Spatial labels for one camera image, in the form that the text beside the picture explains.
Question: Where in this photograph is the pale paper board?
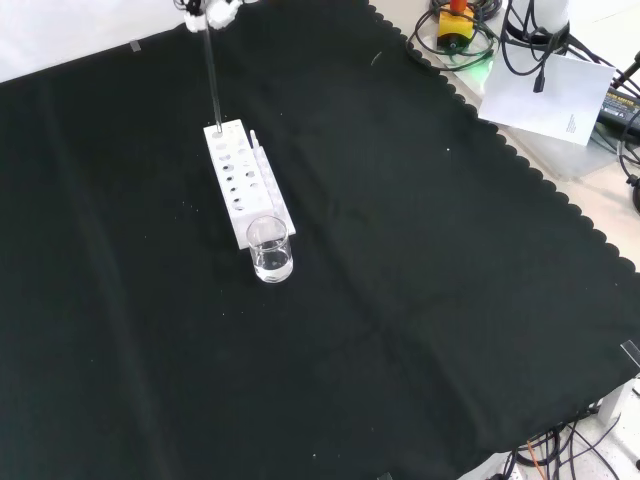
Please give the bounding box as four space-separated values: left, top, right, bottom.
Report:
477 51 617 147

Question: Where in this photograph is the black power adapter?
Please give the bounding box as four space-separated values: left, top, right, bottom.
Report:
596 85 640 139

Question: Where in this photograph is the black floor cable bundle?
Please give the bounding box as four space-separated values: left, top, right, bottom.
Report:
499 414 640 480

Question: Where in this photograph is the black bench cloth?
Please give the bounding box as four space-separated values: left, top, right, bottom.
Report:
0 0 640 480

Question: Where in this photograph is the white test tube rack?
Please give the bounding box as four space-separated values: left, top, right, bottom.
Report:
202 118 297 251

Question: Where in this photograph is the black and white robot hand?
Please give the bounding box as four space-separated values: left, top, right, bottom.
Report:
172 0 261 34

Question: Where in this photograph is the clear glass rod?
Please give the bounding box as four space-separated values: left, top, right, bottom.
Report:
202 12 224 134

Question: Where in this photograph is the white table bracket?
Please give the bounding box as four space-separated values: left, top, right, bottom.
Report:
597 377 640 431

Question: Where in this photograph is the yellow stop button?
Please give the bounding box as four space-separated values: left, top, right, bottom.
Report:
435 0 477 52

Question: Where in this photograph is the black cable with plug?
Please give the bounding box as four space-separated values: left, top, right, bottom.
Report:
499 0 626 96

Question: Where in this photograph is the clear glass beaker with water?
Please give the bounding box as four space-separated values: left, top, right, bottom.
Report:
245 214 295 285

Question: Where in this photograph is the black and green cable coil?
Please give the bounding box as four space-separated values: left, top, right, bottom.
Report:
404 0 501 69

